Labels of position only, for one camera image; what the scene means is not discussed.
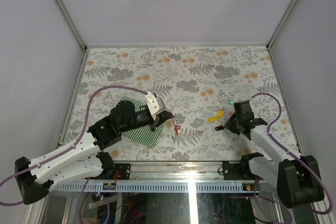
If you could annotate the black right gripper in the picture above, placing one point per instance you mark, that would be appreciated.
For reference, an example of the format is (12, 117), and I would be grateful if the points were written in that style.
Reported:
(229, 124)

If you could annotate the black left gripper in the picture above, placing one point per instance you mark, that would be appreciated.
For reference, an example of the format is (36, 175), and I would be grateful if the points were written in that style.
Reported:
(162, 117)

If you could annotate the red keyring fob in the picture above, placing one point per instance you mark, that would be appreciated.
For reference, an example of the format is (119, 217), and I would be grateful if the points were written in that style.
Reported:
(177, 128)

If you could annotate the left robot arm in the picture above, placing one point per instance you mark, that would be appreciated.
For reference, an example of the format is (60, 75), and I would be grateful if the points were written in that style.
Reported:
(85, 158)

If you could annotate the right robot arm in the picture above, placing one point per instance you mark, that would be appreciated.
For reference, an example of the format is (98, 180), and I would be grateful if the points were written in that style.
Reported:
(294, 176)

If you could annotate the yellow key tag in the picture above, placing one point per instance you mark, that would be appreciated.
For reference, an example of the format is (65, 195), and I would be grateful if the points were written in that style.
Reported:
(212, 119)
(219, 114)

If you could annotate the green striped cloth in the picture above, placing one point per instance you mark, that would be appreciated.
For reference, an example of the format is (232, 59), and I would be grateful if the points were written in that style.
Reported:
(142, 135)

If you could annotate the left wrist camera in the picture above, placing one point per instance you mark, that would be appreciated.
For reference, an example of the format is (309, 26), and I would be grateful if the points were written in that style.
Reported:
(155, 104)

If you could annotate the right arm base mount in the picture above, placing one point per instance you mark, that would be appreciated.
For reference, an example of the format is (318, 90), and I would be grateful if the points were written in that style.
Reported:
(235, 170)

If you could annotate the aluminium front rail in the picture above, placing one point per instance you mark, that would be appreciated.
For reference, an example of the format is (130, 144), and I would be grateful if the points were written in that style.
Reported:
(150, 171)

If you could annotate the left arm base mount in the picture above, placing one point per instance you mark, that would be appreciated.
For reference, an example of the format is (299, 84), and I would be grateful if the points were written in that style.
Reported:
(122, 171)

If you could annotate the slotted cable duct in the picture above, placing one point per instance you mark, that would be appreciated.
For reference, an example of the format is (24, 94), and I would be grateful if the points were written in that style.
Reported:
(130, 187)

